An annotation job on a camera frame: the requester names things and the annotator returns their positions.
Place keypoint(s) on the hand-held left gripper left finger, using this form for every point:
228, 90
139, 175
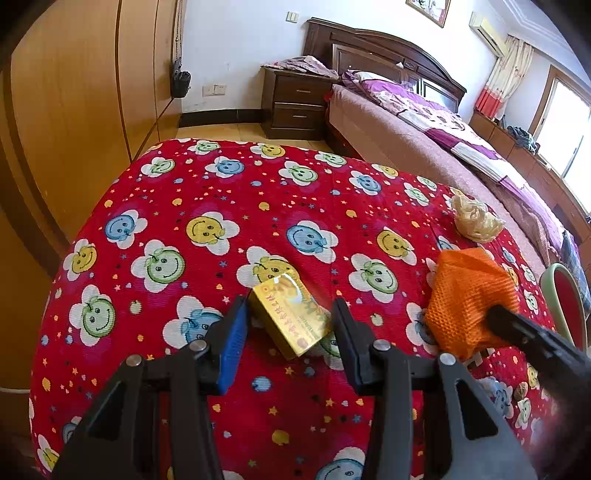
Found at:
233, 344

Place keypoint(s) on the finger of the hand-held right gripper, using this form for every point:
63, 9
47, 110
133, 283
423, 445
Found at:
526, 330

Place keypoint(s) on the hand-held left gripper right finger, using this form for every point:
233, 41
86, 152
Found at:
346, 341

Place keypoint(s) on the red bin with green rim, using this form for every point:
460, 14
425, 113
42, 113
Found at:
565, 290

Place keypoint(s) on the small gold cardboard box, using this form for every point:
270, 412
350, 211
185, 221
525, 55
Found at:
291, 318

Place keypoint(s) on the orange mesh bag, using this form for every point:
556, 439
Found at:
466, 300

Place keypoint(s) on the small pale nut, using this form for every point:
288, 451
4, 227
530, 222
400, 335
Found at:
521, 392

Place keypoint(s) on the blue patterned cloth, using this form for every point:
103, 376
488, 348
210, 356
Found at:
575, 256

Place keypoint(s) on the crumpled cream plastic bag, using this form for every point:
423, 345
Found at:
475, 219

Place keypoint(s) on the red smiley-flower printed blanket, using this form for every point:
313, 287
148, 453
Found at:
231, 194

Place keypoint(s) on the low wooden cabinet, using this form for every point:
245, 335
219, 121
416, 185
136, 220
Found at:
521, 159

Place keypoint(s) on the blue-grey clothes pile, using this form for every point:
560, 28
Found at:
524, 138

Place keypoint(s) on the window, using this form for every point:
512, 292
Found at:
563, 129

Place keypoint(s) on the purple patterned quilt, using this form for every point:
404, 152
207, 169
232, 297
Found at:
461, 134

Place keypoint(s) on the bed with pink cover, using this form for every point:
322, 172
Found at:
392, 134

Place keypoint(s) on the dark wooden nightstand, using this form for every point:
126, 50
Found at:
295, 106

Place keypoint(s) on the floral curtain with red hem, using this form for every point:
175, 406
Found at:
505, 78

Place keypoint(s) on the black hanging bag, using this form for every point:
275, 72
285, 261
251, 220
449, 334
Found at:
181, 81

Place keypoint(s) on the pink patterned cloth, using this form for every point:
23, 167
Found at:
304, 65

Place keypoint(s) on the wooden wardrobe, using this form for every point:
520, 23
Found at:
69, 115

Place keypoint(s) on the dark wooden headboard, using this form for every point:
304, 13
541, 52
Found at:
383, 50

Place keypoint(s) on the wall socket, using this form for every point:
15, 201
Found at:
215, 89

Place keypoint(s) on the wall air conditioner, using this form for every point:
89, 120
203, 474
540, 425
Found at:
489, 32

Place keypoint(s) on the wall light switch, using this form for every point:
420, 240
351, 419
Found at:
292, 17

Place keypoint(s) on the framed wall picture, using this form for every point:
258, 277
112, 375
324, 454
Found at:
428, 10

